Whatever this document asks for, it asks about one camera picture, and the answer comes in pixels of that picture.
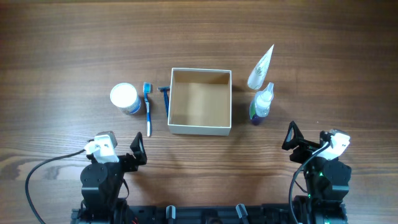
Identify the clear bottle with cap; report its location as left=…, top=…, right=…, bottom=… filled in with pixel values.
left=249, top=82, right=274, bottom=125

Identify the cotton swab tub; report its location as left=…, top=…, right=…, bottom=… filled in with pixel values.
left=109, top=83, right=141, bottom=114

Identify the white bamboo print tube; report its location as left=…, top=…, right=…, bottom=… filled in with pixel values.
left=248, top=45, right=274, bottom=90

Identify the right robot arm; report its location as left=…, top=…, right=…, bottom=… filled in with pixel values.
left=282, top=121, right=351, bottom=223

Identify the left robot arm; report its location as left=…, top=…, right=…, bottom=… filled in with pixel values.
left=71, top=131, right=147, bottom=223

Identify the blue white toothbrush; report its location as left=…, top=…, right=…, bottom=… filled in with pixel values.
left=143, top=82, right=152, bottom=137

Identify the blue disposable razor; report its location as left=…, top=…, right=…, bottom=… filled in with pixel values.
left=157, top=86, right=170, bottom=117

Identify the white cardboard box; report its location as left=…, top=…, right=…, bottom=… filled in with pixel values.
left=167, top=68, right=232, bottom=136

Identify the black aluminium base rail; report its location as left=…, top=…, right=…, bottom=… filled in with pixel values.
left=70, top=204, right=348, bottom=224

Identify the black left camera cable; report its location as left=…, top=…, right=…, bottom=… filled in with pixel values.
left=24, top=149, right=86, bottom=224

